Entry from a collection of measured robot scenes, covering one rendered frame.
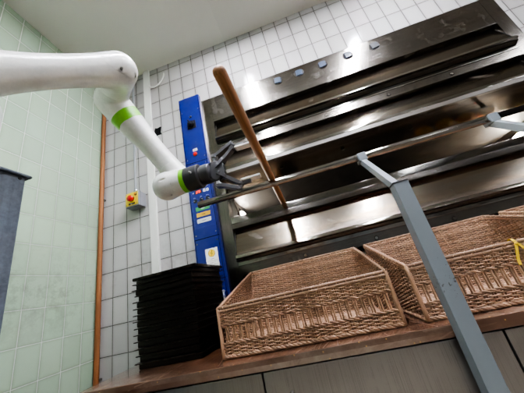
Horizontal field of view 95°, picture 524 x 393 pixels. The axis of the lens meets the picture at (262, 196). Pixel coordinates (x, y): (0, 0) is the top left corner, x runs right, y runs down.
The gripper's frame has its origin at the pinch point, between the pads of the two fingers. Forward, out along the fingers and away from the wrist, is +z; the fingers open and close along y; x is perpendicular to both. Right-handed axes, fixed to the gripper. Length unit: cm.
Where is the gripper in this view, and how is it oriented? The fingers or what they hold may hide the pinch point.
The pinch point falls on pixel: (253, 159)
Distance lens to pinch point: 88.2
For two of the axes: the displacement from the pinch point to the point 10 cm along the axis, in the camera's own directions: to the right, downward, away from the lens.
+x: -2.2, -3.1, -9.2
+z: 9.5, -2.7, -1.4
